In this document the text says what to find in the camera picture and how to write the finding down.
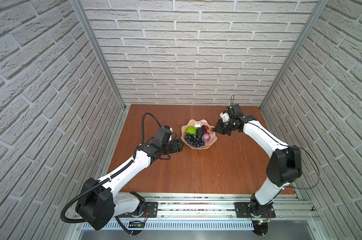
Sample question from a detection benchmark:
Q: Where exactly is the pink wavy fruit bowl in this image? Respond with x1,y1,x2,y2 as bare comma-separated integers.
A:
181,119,218,150

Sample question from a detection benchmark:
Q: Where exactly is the dark grape bunch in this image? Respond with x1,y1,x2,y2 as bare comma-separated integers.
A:
185,133,205,148

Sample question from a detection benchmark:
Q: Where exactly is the purple fake onion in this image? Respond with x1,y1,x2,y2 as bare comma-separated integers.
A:
201,133,211,143

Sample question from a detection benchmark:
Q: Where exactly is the green bumpy fake fruit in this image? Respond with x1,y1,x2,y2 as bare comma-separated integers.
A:
185,126,197,135

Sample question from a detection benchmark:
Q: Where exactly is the dark fake avocado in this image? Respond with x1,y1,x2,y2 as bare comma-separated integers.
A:
196,127,206,139

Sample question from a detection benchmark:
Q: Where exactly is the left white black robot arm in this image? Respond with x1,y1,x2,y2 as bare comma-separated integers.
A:
75,139,184,230

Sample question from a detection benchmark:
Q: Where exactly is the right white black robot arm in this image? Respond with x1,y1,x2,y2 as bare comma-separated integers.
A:
215,113,302,218

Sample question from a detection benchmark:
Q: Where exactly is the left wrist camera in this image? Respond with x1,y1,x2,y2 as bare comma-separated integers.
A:
152,126,172,149

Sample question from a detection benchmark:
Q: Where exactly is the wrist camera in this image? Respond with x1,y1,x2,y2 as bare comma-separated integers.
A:
152,126,172,149
220,104,244,123

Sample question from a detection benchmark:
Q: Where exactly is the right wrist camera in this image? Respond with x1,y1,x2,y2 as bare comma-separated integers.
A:
220,104,244,123

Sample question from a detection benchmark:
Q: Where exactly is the left black corrugated cable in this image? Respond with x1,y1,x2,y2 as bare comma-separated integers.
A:
60,112,163,236

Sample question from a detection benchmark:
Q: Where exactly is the aluminium rail frame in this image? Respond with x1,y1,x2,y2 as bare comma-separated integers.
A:
74,192,318,221

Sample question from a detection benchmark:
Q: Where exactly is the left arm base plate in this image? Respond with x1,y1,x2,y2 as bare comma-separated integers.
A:
118,202,158,218

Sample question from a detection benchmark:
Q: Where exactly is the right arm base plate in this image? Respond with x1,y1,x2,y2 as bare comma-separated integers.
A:
234,201,276,219

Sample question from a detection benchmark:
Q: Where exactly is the right thin black cable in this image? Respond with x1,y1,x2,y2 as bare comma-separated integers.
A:
288,145,321,190

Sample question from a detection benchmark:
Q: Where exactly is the right corner metal post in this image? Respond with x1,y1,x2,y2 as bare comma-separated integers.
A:
259,0,329,110

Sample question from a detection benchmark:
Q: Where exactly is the corner metal post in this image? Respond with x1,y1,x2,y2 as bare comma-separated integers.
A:
259,0,329,110
71,0,126,111

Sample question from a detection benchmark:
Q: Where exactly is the left corner metal post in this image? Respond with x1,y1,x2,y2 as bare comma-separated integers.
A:
71,0,126,111

